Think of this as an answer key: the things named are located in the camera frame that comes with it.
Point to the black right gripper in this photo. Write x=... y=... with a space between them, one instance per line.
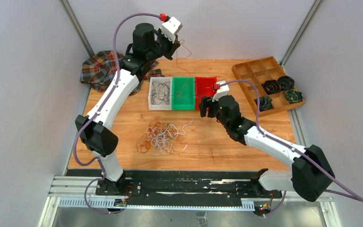
x=203 y=106

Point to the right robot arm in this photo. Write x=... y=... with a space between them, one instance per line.
x=309 y=165

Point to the rolled dark sock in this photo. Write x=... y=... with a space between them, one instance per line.
x=286 y=83
x=265 y=103
x=271 y=87
x=293 y=96

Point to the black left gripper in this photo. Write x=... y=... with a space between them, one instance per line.
x=173 y=47

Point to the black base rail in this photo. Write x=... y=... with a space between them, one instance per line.
x=188 y=188

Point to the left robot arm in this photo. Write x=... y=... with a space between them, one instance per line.
x=148 y=44

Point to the plaid cloth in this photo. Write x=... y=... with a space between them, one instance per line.
x=99 y=70

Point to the wooden compartment tray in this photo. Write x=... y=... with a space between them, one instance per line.
x=267 y=79

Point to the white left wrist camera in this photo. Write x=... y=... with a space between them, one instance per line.
x=170 y=29

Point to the white plastic bin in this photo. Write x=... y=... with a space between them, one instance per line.
x=160 y=94

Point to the green plastic bin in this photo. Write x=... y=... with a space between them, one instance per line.
x=183 y=95

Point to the red plastic bin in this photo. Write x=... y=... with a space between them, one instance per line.
x=203 y=87

